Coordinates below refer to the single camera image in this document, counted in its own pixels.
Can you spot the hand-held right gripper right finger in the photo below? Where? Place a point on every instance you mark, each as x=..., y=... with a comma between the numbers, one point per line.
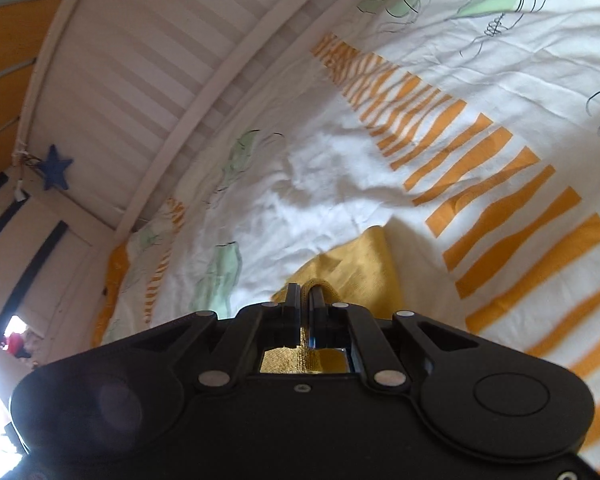
x=319, y=310

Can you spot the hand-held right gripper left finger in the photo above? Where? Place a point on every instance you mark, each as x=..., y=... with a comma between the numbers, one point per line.
x=292, y=307

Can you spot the yellow knit sweater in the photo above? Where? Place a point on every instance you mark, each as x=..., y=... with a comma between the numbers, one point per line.
x=352, y=265

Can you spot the orange bed sheet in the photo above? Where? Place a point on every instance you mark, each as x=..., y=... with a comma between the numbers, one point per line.
x=114, y=280

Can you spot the leaf print duvet cover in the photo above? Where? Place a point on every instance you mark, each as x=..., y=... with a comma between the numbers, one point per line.
x=430, y=135

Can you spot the blue star decoration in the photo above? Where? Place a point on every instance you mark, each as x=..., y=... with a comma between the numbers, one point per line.
x=55, y=174

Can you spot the white wooden bed frame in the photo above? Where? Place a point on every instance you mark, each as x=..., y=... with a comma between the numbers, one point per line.
x=130, y=85

